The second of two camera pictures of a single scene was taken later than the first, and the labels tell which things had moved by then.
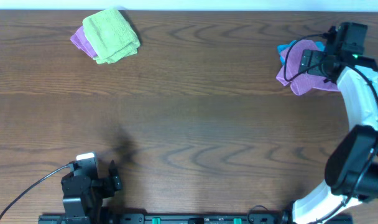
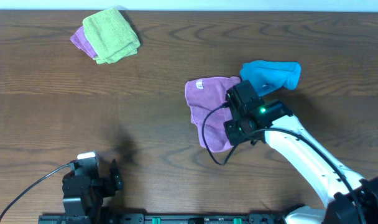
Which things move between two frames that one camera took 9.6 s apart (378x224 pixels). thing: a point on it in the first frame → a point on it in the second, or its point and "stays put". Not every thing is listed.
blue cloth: (286, 48) → (267, 76)
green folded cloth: (110, 37) stays put
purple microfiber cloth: (289, 74) → (204, 95)
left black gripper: (113, 181) stays put
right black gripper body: (318, 58) → (235, 132)
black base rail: (171, 218) stays put
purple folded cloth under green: (79, 38) stays put
